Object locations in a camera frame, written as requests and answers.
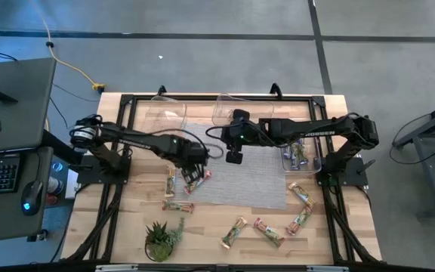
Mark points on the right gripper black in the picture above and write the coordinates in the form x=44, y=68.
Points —
x=240, y=132

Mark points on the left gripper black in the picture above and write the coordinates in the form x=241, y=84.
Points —
x=193, y=155

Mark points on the orange wrapper granola bar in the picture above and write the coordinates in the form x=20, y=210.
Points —
x=170, y=182
x=303, y=195
x=234, y=232

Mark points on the purple wrapper granola bar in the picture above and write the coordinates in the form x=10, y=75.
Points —
x=305, y=160
x=287, y=152
x=298, y=154

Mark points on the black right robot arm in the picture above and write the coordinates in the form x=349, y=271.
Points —
x=315, y=130

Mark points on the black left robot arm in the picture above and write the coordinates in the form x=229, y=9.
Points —
x=142, y=141

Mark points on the clear plastic bin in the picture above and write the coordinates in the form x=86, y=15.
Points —
x=313, y=158
x=168, y=111
x=255, y=107

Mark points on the grey woven table mat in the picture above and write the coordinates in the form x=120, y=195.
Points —
x=247, y=177

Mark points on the potted green succulent plant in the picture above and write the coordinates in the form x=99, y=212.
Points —
x=159, y=242

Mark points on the white box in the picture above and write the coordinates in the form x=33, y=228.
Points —
x=72, y=185

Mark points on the white and red can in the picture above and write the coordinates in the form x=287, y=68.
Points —
x=54, y=187

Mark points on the black computer mouse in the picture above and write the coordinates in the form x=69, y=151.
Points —
x=31, y=198

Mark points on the grey desk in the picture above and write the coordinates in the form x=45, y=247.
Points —
x=17, y=94

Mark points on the small black bar part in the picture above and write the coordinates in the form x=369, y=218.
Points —
x=4, y=96

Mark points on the black frame clamp knob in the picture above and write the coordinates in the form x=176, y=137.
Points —
x=161, y=90
x=275, y=89

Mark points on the black aluminium table frame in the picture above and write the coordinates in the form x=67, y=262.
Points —
x=338, y=211

